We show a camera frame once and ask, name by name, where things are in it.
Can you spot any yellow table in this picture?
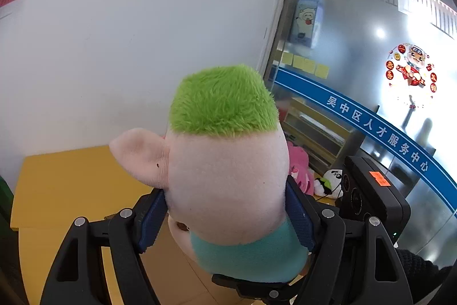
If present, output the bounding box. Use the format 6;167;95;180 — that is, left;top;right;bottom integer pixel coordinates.
10;144;168;230

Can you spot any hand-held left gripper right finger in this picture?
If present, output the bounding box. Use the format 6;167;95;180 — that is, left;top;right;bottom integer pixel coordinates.
286;174;416;305

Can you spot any green-haired pig plush toy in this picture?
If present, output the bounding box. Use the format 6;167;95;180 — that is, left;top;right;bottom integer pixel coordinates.
109;64;315;284

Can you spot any wooden shelf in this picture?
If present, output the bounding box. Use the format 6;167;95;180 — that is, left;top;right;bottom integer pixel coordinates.
282;96;366;172

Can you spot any blue glass banner strip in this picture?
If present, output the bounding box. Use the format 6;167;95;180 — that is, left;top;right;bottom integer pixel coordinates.
273;67;457;216

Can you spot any person's right forearm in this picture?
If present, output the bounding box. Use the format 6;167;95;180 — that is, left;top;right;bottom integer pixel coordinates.
394;244;454;305

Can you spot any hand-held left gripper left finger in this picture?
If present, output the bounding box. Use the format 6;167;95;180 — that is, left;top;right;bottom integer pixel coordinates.
39;188;168;305

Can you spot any blue cartoon sheep poster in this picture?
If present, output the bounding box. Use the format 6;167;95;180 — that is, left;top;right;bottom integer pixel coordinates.
291;0;325;49

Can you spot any panda plush toy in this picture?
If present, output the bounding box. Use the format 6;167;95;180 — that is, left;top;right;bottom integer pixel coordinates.
313;168;345;199

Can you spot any green object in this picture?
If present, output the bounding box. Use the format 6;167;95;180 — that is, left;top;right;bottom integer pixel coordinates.
0;176;15;241

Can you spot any pink plush toy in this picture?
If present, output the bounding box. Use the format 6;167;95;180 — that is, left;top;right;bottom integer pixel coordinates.
287;142;315;196

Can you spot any red cartoon window sticker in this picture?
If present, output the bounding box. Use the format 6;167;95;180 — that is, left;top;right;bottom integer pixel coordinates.
385;42;439;99

